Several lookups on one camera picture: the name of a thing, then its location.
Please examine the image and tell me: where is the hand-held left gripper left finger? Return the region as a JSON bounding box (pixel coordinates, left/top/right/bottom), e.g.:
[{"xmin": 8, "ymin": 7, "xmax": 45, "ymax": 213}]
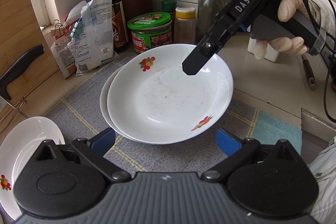
[{"xmin": 35, "ymin": 128, "xmax": 132, "ymax": 184}]

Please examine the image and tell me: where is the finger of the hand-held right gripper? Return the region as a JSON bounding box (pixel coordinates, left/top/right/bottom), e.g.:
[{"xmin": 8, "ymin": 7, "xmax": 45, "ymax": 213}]
[{"xmin": 182, "ymin": 34, "xmax": 224, "ymax": 76}]

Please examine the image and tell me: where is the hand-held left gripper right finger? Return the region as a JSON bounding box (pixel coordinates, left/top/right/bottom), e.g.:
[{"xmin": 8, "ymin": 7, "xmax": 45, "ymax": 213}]
[{"xmin": 202, "ymin": 128, "xmax": 301, "ymax": 184}]

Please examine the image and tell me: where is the white floral plate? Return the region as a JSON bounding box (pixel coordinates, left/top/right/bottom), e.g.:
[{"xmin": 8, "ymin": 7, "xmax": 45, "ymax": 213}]
[
  {"xmin": 100, "ymin": 67, "xmax": 158, "ymax": 145},
  {"xmin": 107, "ymin": 43, "xmax": 234, "ymax": 141},
  {"xmin": 0, "ymin": 116, "xmax": 66, "ymax": 220}
]

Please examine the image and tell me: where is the person's right forearm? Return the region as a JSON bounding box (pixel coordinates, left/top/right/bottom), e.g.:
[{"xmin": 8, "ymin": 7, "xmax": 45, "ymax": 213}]
[{"xmin": 306, "ymin": 0, "xmax": 336, "ymax": 42}]

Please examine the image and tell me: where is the person's right hand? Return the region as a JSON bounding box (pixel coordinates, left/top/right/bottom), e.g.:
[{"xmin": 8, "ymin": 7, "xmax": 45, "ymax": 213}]
[{"xmin": 254, "ymin": 0, "xmax": 313, "ymax": 60}]

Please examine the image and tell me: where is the yellow lid spice jar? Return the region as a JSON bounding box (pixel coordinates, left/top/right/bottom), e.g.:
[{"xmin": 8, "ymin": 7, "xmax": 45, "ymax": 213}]
[{"xmin": 175, "ymin": 7, "xmax": 197, "ymax": 45}]

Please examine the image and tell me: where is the blue grey checked cloth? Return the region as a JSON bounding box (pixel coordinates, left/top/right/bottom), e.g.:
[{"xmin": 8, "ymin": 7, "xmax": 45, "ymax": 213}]
[{"xmin": 43, "ymin": 57, "xmax": 302, "ymax": 173}]

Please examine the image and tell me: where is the green lid sauce jar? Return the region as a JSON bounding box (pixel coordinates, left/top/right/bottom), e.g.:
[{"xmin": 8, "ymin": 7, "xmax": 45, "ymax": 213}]
[{"xmin": 127, "ymin": 12, "xmax": 174, "ymax": 54}]

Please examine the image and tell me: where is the red cap glass bottle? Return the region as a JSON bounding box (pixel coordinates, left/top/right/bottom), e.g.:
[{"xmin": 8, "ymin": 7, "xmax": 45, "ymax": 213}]
[{"xmin": 197, "ymin": 0, "xmax": 226, "ymax": 43}]

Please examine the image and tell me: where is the dark green lid jar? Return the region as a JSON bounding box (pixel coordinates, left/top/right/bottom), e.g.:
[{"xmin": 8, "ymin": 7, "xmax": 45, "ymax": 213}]
[{"xmin": 161, "ymin": 0, "xmax": 177, "ymax": 21}]

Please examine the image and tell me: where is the red white food bag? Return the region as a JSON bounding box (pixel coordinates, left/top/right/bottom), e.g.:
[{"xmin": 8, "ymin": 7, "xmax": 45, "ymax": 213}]
[{"xmin": 50, "ymin": 22, "xmax": 79, "ymax": 79}]

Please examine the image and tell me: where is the white blue food bag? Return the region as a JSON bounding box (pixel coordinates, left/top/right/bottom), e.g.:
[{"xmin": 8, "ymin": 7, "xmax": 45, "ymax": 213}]
[{"xmin": 68, "ymin": 0, "xmax": 118, "ymax": 76}]

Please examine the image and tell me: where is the white quilted jacket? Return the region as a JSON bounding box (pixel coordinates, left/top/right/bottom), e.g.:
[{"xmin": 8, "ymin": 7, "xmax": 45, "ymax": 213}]
[{"xmin": 307, "ymin": 135, "xmax": 336, "ymax": 224}]

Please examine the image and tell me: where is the green binder clip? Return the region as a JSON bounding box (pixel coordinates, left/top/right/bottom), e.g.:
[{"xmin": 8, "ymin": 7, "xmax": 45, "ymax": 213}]
[{"xmin": 71, "ymin": 21, "xmax": 84, "ymax": 38}]

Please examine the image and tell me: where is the bamboo cutting board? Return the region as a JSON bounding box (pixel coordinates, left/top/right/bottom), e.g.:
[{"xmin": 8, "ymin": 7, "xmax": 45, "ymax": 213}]
[{"xmin": 0, "ymin": 0, "xmax": 59, "ymax": 119}]

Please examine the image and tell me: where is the metal wire stand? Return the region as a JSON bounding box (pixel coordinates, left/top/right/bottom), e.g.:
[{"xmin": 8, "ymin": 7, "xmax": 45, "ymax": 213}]
[{"xmin": 0, "ymin": 97, "xmax": 29, "ymax": 119}]

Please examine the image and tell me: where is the brown handled tool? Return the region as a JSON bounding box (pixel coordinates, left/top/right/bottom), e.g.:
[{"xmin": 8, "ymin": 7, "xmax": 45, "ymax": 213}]
[{"xmin": 302, "ymin": 54, "xmax": 317, "ymax": 91}]

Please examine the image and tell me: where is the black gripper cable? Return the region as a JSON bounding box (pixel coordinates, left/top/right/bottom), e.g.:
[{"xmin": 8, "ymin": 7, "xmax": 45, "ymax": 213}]
[{"xmin": 291, "ymin": 0, "xmax": 336, "ymax": 120}]

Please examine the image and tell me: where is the black-handled kitchen knife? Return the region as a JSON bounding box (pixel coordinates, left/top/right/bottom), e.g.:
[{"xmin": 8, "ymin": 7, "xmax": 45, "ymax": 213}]
[{"xmin": 0, "ymin": 44, "xmax": 45, "ymax": 102}]

